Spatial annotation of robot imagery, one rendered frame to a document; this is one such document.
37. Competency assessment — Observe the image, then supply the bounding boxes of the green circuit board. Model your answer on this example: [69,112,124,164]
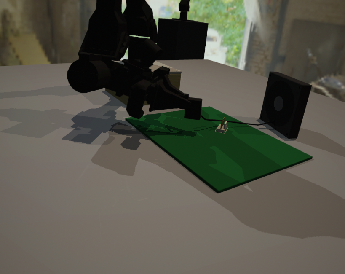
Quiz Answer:
[125,106,313,193]

